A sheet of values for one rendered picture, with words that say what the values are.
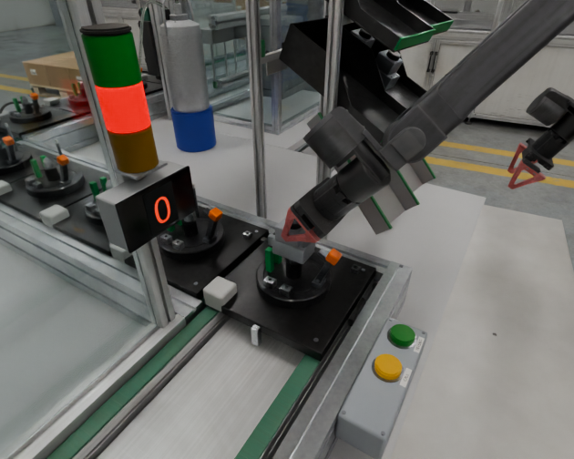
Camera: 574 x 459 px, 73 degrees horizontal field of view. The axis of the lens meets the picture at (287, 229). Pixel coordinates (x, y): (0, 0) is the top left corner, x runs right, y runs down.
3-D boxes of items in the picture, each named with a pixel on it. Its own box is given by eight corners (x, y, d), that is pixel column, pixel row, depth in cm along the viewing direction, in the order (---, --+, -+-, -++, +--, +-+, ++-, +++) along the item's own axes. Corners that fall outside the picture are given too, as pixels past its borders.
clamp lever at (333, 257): (325, 280, 70) (343, 253, 65) (321, 286, 69) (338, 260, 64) (310, 268, 71) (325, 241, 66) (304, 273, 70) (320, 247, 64)
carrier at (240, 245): (269, 237, 89) (267, 188, 82) (198, 301, 72) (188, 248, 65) (189, 208, 99) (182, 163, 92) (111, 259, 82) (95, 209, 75)
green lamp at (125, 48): (151, 79, 44) (142, 31, 41) (115, 90, 40) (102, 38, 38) (121, 74, 46) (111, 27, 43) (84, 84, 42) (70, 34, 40)
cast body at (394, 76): (394, 86, 91) (410, 59, 85) (384, 91, 88) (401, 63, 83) (367, 66, 93) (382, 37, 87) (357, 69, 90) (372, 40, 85)
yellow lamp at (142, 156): (167, 161, 50) (159, 124, 47) (136, 177, 46) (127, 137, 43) (139, 153, 52) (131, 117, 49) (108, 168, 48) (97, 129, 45)
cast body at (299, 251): (314, 251, 70) (316, 219, 66) (302, 265, 67) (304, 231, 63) (275, 237, 73) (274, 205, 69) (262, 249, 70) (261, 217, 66)
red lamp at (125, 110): (159, 123, 47) (151, 80, 44) (126, 137, 43) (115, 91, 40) (131, 116, 49) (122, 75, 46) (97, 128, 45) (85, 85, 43)
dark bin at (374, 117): (412, 127, 81) (434, 96, 75) (380, 145, 73) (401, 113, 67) (317, 49, 88) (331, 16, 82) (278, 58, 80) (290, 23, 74)
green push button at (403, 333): (415, 337, 65) (418, 329, 64) (409, 354, 62) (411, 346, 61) (393, 327, 67) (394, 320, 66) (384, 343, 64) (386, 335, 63)
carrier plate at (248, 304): (374, 275, 78) (376, 267, 77) (321, 362, 61) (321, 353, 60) (274, 239, 88) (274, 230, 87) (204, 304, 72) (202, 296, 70)
